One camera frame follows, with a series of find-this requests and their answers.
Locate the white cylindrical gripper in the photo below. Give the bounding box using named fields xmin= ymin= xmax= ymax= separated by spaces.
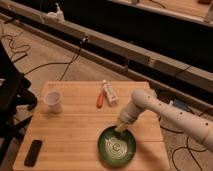
xmin=115 ymin=101 xmax=144 ymax=133

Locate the green ceramic bowl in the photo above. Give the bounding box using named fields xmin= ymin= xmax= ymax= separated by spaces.
xmin=97 ymin=126 xmax=136 ymax=167

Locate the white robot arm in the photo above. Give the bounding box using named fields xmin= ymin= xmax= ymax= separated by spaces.
xmin=115 ymin=89 xmax=213 ymax=153

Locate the white tube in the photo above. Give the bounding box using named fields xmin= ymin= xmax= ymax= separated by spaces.
xmin=103 ymin=80 xmax=118 ymax=106

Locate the orange marker pen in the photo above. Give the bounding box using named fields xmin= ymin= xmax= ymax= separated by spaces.
xmin=96 ymin=91 xmax=105 ymax=108

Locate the blue box on floor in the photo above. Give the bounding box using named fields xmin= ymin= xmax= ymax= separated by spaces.
xmin=173 ymin=99 xmax=188 ymax=111

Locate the white plastic cup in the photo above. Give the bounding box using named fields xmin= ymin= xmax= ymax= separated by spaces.
xmin=44 ymin=91 xmax=63 ymax=114

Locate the black remote control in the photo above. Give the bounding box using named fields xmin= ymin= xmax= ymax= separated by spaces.
xmin=24 ymin=140 xmax=43 ymax=167

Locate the black office chair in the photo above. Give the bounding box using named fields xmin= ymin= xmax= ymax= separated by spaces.
xmin=0 ymin=41 xmax=37 ymax=164

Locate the black floor cable right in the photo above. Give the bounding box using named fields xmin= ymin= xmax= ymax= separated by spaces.
xmin=158 ymin=108 xmax=213 ymax=171

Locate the black floor cable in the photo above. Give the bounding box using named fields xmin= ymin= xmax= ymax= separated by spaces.
xmin=158 ymin=108 xmax=213 ymax=171
xmin=0 ymin=19 xmax=90 ymax=82

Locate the black floor cable left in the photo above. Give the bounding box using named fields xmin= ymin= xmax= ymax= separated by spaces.
xmin=0 ymin=19 xmax=90 ymax=82

